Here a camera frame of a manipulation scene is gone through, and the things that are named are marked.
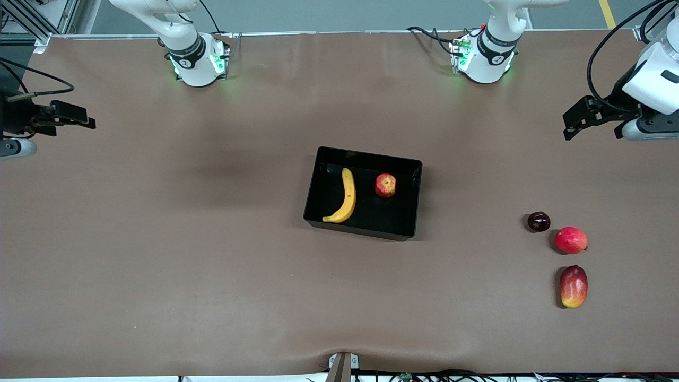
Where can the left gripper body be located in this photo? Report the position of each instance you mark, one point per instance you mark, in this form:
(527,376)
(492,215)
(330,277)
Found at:
(617,101)

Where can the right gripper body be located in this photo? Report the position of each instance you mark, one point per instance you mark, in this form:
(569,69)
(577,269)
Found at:
(16,115)

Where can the small red yellow apple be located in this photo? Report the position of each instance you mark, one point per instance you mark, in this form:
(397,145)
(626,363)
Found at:
(385,185)

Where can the black rectangular plastic box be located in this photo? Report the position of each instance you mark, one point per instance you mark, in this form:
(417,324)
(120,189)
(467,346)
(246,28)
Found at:
(371,217)

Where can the yellow banana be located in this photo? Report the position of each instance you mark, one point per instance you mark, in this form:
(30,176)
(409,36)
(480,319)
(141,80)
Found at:
(348,196)

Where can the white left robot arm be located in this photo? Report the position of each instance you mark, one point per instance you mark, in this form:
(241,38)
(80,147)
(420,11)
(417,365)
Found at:
(496,50)

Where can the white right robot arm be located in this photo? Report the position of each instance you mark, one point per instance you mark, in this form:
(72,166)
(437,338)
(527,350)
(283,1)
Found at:
(191,55)

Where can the dark purple plum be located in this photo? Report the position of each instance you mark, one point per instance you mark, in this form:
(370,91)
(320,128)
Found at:
(539,222)

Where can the round red peach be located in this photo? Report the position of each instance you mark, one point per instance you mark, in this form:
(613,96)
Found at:
(571,240)

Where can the red yellow mango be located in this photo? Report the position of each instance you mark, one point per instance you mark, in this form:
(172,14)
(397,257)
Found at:
(574,286)

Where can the small green circuit board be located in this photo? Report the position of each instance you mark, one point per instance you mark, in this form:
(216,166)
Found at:
(407,377)

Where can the aluminium frame profile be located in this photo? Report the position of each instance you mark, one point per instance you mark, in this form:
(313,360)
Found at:
(32,18)

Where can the metal bracket at table edge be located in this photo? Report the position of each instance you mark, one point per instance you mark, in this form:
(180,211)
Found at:
(342,366)

